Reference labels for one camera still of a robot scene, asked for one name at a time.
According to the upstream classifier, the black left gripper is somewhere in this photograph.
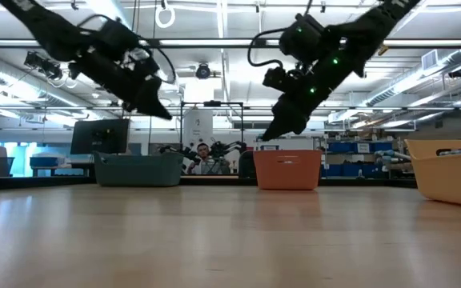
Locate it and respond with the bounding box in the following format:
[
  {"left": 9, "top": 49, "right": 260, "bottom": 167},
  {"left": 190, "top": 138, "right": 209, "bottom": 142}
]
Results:
[{"left": 68, "top": 48, "right": 174, "bottom": 122}]

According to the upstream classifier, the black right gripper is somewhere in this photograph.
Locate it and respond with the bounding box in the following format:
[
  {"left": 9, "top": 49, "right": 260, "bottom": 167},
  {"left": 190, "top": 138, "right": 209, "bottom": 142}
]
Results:
[{"left": 259, "top": 50, "right": 360, "bottom": 142}]

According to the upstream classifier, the yellow plastic bin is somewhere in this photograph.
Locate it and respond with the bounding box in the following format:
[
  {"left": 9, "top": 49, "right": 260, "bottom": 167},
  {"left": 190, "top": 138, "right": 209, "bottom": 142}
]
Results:
[{"left": 404, "top": 138, "right": 461, "bottom": 210}]

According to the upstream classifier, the orange plastic bin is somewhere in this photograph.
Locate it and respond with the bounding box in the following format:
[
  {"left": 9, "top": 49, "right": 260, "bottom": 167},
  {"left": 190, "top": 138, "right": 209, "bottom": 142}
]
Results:
[{"left": 252, "top": 149, "right": 323, "bottom": 191}]

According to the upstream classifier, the white cylindrical column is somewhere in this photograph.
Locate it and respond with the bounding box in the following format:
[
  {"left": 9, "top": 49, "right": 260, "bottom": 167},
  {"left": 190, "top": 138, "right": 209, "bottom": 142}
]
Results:
[{"left": 182, "top": 108, "right": 214, "bottom": 151}]

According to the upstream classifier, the black monitor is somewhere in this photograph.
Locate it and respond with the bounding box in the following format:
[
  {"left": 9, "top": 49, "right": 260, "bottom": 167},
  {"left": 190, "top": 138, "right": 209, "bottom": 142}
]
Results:
[{"left": 70, "top": 118, "right": 131, "bottom": 156}]

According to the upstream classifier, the black office chair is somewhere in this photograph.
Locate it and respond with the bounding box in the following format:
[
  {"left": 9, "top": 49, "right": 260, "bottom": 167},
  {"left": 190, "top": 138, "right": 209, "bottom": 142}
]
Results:
[{"left": 237, "top": 150, "right": 256, "bottom": 180}]

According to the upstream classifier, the teal plastic bin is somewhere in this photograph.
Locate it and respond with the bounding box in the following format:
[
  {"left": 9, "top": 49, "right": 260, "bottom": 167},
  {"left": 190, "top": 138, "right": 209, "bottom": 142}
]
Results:
[{"left": 92, "top": 150, "right": 185, "bottom": 188}]

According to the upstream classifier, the person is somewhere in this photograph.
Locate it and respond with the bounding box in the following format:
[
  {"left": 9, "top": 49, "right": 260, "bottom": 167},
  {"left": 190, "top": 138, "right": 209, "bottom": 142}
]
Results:
[{"left": 186, "top": 142, "right": 232, "bottom": 176}]

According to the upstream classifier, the blue storage bins shelf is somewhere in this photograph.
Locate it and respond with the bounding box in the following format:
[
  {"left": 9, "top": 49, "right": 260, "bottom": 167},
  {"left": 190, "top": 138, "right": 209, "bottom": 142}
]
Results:
[{"left": 320, "top": 140, "right": 394, "bottom": 179}]

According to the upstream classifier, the dark bench table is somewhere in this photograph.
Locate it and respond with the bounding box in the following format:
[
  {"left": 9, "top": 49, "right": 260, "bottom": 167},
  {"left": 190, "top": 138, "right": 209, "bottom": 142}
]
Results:
[{"left": 29, "top": 156, "right": 94, "bottom": 178}]

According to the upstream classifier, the round black ceiling camera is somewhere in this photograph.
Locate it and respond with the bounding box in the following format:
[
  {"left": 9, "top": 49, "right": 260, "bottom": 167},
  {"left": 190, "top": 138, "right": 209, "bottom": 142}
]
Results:
[{"left": 194, "top": 62, "right": 213, "bottom": 81}]

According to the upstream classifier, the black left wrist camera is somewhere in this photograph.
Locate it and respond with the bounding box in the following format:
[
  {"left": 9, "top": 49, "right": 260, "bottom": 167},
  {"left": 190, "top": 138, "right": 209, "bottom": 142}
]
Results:
[{"left": 92, "top": 17, "right": 142, "bottom": 55}]

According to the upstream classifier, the white ring cable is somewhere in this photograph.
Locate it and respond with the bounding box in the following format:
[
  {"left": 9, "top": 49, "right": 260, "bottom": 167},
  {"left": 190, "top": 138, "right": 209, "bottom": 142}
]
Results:
[{"left": 154, "top": 2, "right": 177, "bottom": 30}]

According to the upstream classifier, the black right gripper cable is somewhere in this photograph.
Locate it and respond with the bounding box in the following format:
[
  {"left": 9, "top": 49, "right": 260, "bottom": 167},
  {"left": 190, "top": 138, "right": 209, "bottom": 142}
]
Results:
[{"left": 247, "top": 26, "right": 288, "bottom": 69}]

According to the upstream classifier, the black aluminium rig frame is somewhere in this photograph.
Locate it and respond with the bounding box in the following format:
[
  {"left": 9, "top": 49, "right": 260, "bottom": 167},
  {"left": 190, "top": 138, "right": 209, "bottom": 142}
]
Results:
[{"left": 0, "top": 38, "right": 461, "bottom": 191}]

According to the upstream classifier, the black mounted rig camera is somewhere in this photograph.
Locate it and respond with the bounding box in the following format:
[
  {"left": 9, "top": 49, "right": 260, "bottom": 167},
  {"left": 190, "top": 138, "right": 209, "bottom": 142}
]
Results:
[{"left": 23, "top": 50, "right": 64, "bottom": 82}]

